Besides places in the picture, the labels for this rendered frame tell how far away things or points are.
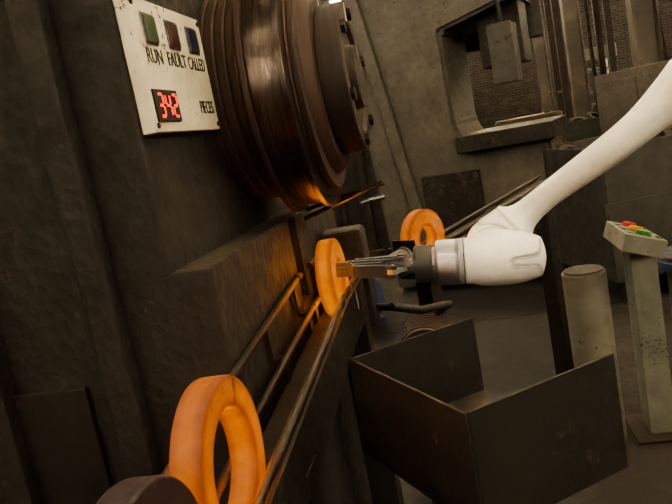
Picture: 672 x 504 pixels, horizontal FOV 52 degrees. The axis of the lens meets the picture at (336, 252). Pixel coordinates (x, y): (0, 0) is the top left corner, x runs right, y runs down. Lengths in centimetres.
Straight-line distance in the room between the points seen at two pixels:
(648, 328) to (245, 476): 153
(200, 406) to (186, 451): 4
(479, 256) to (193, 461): 80
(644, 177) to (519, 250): 215
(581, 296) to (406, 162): 222
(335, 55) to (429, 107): 282
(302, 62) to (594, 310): 117
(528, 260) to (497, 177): 266
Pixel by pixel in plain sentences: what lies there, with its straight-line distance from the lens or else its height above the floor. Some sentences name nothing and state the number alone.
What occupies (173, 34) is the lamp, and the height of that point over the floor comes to 120.
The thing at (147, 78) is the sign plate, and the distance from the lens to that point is 97.
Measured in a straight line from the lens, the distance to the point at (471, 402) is 102.
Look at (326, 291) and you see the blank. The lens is 133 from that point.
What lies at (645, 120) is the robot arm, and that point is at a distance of 136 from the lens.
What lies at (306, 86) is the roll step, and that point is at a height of 110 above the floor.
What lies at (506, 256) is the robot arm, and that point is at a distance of 133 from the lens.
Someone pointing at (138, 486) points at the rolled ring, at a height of 78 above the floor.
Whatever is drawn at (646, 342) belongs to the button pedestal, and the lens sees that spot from 215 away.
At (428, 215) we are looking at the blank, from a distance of 185.
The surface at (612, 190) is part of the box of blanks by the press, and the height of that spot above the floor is 54.
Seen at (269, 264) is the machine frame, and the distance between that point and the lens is 120.
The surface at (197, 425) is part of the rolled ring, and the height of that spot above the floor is 77.
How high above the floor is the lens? 101
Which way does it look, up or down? 9 degrees down
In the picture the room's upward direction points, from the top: 11 degrees counter-clockwise
